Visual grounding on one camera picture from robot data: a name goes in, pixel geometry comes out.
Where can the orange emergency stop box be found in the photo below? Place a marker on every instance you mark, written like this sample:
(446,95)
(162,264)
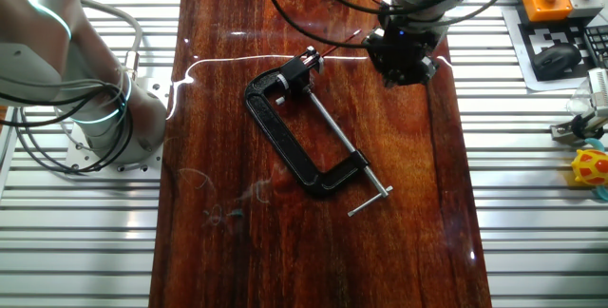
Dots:
(541,8)

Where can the black pencil sharpener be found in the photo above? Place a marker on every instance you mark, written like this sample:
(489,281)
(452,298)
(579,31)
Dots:
(297,72)

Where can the grey metal clip tool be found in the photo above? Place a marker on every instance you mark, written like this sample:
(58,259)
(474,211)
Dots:
(563,130)

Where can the white paper marker tag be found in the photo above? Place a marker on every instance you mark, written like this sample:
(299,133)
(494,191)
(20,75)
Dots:
(556,37)

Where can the red pencil with eraser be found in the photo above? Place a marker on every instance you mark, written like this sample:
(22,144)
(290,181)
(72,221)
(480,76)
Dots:
(339,44)

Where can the brown glossy wooden board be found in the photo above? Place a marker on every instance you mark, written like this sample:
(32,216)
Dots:
(237,251)

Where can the small silver camera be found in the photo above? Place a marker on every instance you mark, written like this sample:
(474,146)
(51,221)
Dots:
(599,89)

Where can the black metal C-clamp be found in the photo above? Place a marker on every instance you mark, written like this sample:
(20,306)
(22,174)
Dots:
(275,127)

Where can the black keyboard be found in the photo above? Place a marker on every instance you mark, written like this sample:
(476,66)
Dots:
(598,44)

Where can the clear plastic piece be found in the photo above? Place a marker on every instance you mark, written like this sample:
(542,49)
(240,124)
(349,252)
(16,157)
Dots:
(575,103)

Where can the yellow red toy turtle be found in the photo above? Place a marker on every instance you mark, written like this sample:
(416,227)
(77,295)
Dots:
(589,167)

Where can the silver robot mounting plate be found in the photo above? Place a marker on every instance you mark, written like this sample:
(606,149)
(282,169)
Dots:
(159,91)

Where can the black computer mouse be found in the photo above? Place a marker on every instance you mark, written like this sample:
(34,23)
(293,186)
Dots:
(556,61)

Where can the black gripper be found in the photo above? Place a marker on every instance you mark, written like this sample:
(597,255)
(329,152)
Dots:
(401,56)

